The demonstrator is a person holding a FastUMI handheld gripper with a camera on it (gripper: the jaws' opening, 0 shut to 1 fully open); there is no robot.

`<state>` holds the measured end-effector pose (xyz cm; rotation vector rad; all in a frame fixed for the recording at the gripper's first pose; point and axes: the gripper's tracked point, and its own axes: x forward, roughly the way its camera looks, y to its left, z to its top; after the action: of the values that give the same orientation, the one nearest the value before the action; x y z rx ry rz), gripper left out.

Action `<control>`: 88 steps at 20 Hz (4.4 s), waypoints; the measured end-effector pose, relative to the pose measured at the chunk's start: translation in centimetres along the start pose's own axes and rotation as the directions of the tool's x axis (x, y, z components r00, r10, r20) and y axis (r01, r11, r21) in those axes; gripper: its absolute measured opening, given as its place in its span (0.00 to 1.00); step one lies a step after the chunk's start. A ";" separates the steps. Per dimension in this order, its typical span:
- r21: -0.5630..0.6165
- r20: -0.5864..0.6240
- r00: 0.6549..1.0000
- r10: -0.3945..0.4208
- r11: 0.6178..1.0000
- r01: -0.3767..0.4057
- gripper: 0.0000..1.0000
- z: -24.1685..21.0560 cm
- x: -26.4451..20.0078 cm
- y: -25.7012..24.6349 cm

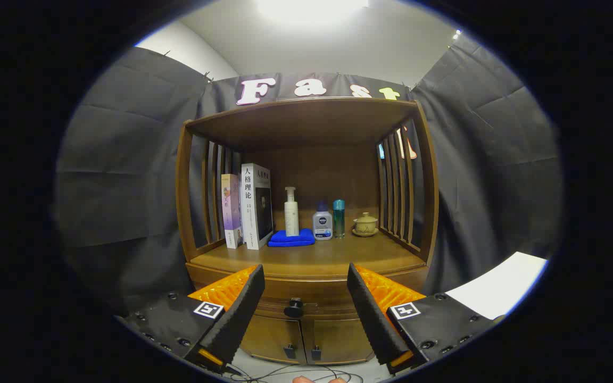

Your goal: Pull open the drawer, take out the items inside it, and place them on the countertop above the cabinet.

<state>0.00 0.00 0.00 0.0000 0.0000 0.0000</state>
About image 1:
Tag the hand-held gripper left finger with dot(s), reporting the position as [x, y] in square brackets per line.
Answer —
[242, 308]

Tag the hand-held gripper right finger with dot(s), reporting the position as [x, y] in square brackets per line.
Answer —
[370, 314]

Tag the wooden drawer with black knob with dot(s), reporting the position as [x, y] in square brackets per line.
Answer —
[312, 290]

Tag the wooden cabinet door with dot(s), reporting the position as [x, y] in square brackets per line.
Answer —
[338, 340]
[269, 338]

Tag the wooden countertop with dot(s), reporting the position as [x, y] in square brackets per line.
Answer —
[312, 258]

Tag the brown wooden cabinet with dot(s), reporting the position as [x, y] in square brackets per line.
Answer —
[312, 125]

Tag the blue folded cloth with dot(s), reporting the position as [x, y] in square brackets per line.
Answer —
[290, 239]

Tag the ceramic lidded teacup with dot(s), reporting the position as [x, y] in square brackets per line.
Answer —
[365, 223]

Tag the white and black book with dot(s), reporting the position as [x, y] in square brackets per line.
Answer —
[253, 218]

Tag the purple book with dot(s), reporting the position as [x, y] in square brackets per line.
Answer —
[231, 213]

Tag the white bottle with blue cap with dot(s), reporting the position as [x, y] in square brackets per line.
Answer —
[322, 226]

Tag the teal bottle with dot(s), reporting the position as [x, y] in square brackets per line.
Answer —
[339, 218]

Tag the white pump bottle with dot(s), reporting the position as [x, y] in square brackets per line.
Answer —
[291, 218]

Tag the white appliance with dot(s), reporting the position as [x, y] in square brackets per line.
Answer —
[498, 287]

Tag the black backdrop cloth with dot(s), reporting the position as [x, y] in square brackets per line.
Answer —
[125, 159]

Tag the ceiling light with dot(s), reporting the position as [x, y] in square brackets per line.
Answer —
[312, 8]

